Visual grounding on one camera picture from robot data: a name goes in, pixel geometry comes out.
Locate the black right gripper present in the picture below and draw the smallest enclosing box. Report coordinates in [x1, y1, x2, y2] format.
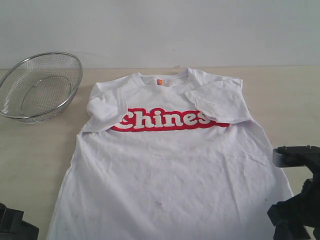
[266, 164, 320, 240]

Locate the metal wire mesh basket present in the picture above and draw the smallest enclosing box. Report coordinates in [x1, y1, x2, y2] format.
[0, 52, 83, 124]

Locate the white t-shirt red lettering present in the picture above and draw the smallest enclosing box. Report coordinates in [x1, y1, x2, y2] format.
[47, 68, 293, 240]

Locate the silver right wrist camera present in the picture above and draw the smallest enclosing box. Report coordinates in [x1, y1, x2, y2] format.
[272, 145, 320, 169]

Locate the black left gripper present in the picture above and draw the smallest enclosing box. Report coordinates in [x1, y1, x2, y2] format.
[0, 203, 39, 240]

